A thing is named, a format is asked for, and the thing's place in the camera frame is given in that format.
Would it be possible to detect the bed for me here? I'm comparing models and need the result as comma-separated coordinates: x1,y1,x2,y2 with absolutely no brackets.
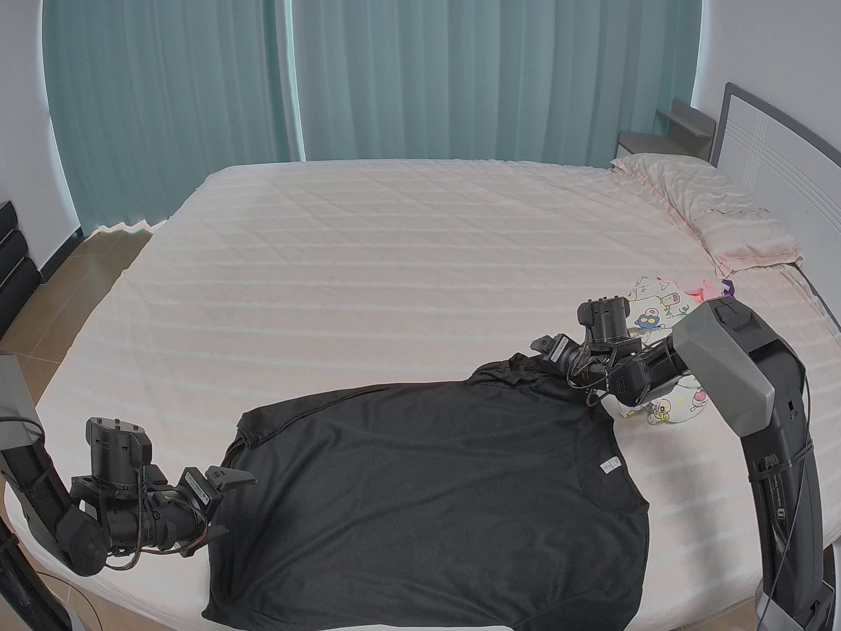
0,82,841,631

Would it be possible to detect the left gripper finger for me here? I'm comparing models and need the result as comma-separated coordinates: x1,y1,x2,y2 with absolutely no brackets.
205,464,258,493

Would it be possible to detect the black cable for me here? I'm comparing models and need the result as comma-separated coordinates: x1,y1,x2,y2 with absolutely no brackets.
105,526,231,573
0,416,42,448

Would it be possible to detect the pink garment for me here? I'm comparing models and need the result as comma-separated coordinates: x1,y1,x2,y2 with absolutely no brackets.
657,277,720,304

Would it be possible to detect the black chest of drawers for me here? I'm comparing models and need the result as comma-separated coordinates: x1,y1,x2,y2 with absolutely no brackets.
0,200,43,340

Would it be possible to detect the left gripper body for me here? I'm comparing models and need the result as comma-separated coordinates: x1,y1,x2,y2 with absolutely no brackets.
177,465,227,531

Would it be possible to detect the grey bedside table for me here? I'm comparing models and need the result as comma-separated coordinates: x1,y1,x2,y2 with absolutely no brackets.
616,99,717,169

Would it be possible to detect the pale pink pillow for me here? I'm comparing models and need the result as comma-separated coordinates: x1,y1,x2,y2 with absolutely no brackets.
610,153,804,279

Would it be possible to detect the black T-shirt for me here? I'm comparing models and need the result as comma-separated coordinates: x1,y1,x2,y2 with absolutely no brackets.
200,352,651,631

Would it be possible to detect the blue-green curtain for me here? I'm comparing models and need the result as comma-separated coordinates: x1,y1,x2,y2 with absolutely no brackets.
42,0,304,235
289,0,704,170

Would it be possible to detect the white printed pyjama garment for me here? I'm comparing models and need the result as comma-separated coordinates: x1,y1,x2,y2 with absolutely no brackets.
614,275,709,427

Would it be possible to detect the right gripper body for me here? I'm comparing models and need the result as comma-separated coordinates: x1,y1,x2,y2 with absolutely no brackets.
548,336,586,374

